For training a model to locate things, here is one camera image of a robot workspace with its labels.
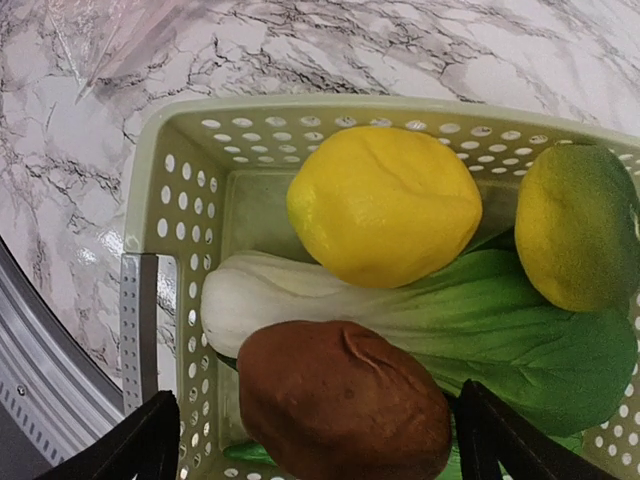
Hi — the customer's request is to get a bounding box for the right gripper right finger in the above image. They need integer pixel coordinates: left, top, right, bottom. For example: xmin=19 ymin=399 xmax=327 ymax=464
xmin=458 ymin=380 xmax=600 ymax=479

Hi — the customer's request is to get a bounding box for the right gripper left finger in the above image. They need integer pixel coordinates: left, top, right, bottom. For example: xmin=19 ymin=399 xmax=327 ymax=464
xmin=38 ymin=391 xmax=180 ymax=480

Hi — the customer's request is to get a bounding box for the green fake bok choy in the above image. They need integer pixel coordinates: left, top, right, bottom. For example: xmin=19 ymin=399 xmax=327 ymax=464
xmin=200 ymin=249 xmax=638 ymax=437

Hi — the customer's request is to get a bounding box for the brown fake potato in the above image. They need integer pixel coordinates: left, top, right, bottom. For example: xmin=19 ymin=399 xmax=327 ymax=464
xmin=237 ymin=321 xmax=452 ymax=479

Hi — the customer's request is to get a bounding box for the dark green fake pepper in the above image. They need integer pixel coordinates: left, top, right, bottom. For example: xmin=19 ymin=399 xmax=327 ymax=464
xmin=515 ymin=144 xmax=639 ymax=312

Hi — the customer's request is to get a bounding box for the yellow fake lemon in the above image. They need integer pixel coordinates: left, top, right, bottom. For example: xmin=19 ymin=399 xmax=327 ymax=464
xmin=286 ymin=127 xmax=483 ymax=288

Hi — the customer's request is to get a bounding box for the pale green plastic basket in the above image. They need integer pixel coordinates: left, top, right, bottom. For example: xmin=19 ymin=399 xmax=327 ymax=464
xmin=120 ymin=94 xmax=639 ymax=479

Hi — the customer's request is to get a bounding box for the clear zip top bag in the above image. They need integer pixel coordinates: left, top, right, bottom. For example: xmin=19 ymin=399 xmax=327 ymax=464
xmin=46 ymin=0 xmax=206 ymax=103

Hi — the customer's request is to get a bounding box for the green fake cucumber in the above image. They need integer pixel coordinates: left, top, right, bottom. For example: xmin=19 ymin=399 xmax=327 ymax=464
xmin=223 ymin=441 xmax=276 ymax=466

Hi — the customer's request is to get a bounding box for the aluminium front rail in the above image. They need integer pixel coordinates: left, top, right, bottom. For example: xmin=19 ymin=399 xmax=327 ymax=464
xmin=1 ymin=245 xmax=124 ymax=479

